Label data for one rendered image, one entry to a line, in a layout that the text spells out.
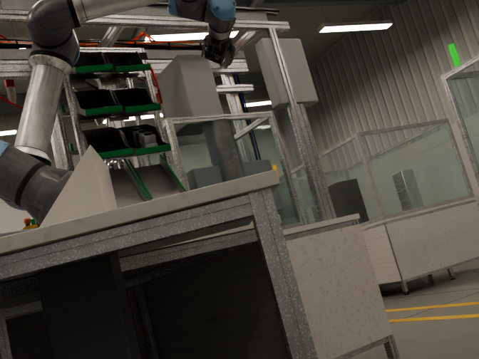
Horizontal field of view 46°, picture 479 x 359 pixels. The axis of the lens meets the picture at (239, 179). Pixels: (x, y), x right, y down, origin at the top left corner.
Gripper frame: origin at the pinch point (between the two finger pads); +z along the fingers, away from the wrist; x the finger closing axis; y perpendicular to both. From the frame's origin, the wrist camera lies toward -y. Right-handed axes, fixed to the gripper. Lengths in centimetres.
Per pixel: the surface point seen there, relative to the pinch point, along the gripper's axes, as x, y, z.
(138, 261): 5, 75, -1
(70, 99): -44, 29, 18
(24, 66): -108, -8, 109
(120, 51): -39.4, 0.4, 26.3
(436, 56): 274, -603, 775
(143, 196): -5, 52, 16
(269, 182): 30, 60, -73
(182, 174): -5, 16, 97
